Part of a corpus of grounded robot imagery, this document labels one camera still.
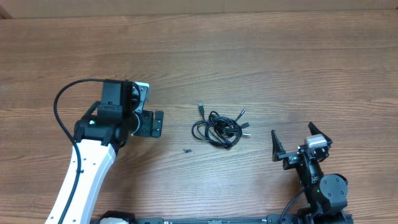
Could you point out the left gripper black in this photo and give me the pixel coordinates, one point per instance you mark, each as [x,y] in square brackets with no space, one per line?
[146,129]

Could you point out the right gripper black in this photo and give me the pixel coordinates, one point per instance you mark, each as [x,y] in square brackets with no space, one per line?
[296,154]

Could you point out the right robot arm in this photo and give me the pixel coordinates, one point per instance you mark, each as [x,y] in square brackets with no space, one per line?
[325,194]

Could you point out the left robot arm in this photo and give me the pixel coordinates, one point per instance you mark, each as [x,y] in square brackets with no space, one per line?
[98,136]

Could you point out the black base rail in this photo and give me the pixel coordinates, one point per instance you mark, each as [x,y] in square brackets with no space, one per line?
[125,217]

